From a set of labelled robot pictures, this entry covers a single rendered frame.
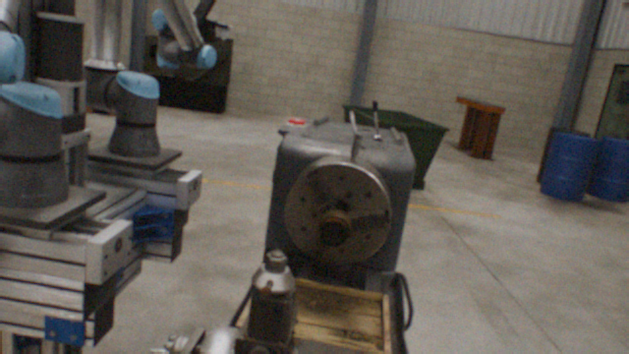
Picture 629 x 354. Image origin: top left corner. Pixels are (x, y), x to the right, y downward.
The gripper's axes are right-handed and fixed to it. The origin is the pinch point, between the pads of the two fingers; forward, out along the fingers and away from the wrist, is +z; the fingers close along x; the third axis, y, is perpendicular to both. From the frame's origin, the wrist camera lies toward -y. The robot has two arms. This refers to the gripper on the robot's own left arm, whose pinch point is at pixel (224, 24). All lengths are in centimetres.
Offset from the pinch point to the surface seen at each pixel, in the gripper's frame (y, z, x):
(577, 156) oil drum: 72, 593, 173
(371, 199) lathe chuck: 32, -34, 88
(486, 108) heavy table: 63, 791, 17
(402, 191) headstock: 31, -16, 92
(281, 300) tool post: 35, -95, 94
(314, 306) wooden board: 58, -56, 88
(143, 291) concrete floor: 166, 39, -48
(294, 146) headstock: 28, -27, 56
